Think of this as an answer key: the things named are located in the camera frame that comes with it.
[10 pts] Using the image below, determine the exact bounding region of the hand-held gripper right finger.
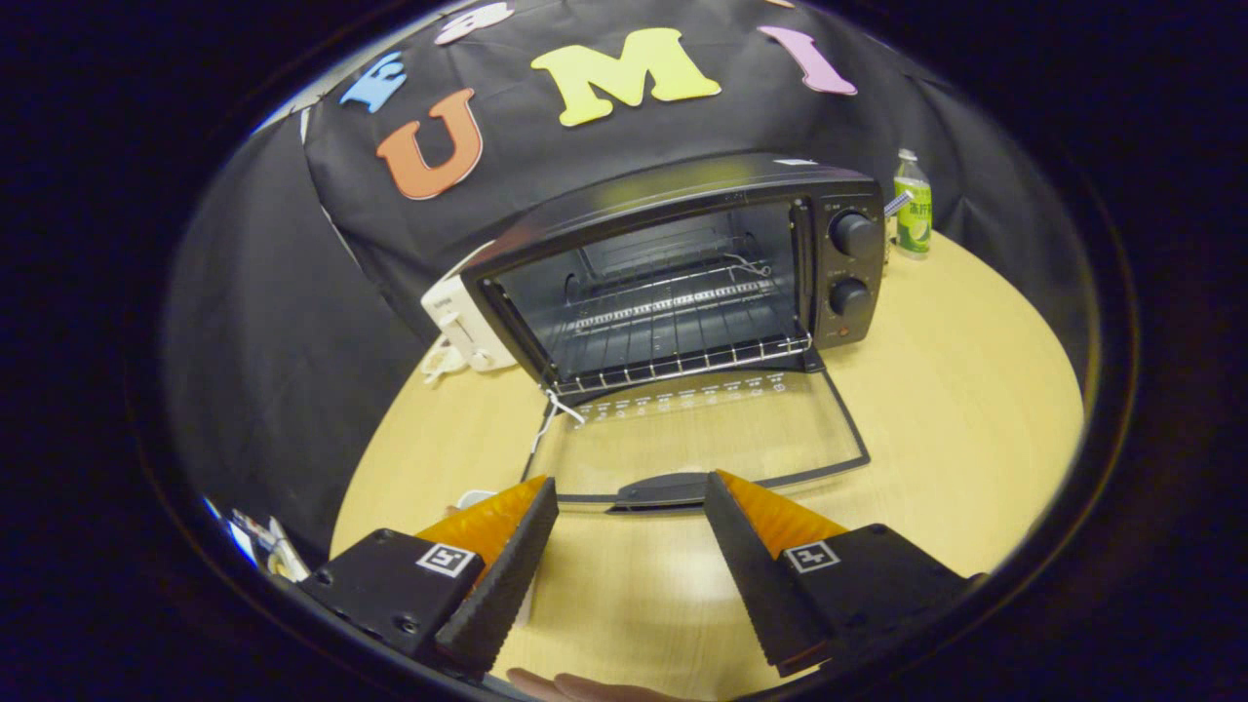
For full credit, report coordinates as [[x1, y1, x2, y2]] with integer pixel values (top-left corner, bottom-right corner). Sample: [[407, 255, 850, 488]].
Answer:
[[704, 470, 986, 679]]

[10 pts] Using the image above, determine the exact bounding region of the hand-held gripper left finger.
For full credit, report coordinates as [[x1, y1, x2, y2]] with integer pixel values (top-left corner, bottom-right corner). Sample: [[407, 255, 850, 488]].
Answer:
[[297, 476, 560, 679]]

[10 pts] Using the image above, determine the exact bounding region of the black toaster oven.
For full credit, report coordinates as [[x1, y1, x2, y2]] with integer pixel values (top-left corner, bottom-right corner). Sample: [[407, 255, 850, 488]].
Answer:
[[458, 151, 888, 513]]

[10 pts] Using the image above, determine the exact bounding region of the white pop-up toaster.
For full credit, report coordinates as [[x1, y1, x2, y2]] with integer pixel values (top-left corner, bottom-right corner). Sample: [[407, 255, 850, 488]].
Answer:
[[421, 244, 518, 373]]

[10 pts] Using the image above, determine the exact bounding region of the small white dish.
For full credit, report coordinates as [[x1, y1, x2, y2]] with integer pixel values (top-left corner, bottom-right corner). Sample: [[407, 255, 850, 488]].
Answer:
[[421, 341, 471, 387]]

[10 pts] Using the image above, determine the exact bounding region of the green label drink bottle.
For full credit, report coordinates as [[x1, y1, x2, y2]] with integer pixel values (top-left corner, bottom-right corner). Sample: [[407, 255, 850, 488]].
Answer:
[[893, 148, 934, 259]]

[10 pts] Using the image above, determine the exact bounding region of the white string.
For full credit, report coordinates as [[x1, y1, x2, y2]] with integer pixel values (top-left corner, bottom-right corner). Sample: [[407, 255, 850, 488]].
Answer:
[[526, 388, 588, 481]]

